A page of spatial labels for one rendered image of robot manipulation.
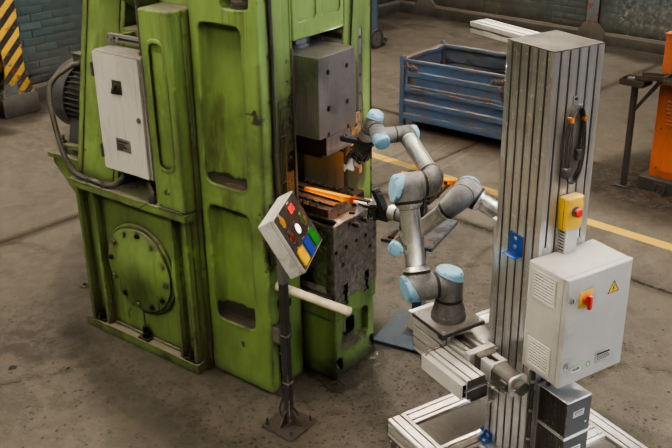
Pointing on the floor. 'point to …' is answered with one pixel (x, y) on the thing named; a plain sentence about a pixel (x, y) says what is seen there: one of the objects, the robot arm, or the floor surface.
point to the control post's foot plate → (289, 424)
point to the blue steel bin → (454, 89)
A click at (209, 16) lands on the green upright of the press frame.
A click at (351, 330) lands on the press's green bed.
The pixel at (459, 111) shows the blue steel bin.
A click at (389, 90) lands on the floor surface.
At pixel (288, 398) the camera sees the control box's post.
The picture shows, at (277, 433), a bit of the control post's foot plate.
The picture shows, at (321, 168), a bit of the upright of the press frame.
